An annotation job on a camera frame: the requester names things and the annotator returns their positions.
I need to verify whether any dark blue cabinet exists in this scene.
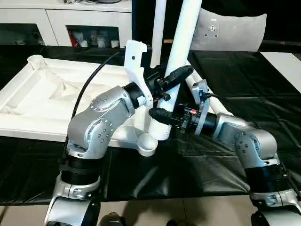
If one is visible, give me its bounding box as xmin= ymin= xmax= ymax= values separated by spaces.
xmin=131 ymin=0 xmax=200 ymax=49

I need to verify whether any black bar red light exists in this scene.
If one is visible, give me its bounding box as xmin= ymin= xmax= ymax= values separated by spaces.
xmin=262 ymin=40 xmax=301 ymax=46

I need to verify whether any white board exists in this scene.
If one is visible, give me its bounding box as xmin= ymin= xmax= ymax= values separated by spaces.
xmin=260 ymin=51 xmax=301 ymax=92

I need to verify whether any white plastic table top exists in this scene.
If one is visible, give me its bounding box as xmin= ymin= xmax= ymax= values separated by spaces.
xmin=0 ymin=54 xmax=158 ymax=157

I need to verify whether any dark grey bag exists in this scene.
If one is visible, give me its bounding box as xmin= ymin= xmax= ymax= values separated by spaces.
xmin=95 ymin=0 xmax=132 ymax=4

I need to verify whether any white cabinet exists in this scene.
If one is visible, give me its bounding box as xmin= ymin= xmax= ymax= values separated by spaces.
xmin=0 ymin=0 xmax=132 ymax=48

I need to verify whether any white plastic table leg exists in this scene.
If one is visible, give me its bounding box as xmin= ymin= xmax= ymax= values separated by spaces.
xmin=150 ymin=0 xmax=203 ymax=141
xmin=151 ymin=0 xmax=167 ymax=68
xmin=187 ymin=60 xmax=233 ymax=116
xmin=184 ymin=79 xmax=195 ymax=94

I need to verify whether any black mat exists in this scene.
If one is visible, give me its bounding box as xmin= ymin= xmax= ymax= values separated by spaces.
xmin=0 ymin=44 xmax=301 ymax=207

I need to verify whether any grey cushion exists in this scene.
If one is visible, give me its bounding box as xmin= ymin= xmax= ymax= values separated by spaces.
xmin=190 ymin=7 xmax=268 ymax=51

